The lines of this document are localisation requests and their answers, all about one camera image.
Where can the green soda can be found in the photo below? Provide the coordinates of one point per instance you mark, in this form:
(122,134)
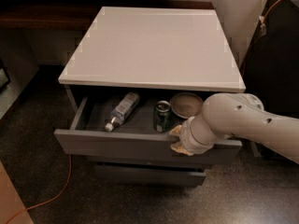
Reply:
(162,116)

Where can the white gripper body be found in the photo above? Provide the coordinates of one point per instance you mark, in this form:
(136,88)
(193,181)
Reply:
(186,136)

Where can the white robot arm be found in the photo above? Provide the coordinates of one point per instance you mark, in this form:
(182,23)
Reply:
(241,115)

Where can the grey bottom drawer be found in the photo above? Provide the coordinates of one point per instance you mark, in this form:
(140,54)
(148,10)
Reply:
(153,176)

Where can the dark wooden shelf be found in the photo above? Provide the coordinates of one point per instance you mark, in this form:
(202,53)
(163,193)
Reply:
(73,15)

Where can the grey top drawer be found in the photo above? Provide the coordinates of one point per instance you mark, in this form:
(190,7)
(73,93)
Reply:
(135,139)

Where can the grey drawer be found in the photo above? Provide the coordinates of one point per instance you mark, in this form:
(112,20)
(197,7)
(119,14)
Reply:
(135,139)
(153,176)
(177,163)

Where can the grey middle drawer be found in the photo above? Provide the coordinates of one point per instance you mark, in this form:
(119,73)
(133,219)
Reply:
(177,163)

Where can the beige bowl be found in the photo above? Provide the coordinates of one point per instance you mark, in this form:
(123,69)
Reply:
(186,104)

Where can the blue plastic bottle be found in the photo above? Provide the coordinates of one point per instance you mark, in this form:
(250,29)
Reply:
(123,110)

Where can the dark cabinet at right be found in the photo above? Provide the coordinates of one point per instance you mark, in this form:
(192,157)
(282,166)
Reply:
(271,66)

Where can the white cabinet top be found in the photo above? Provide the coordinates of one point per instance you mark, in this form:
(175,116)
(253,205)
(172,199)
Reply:
(158,48)

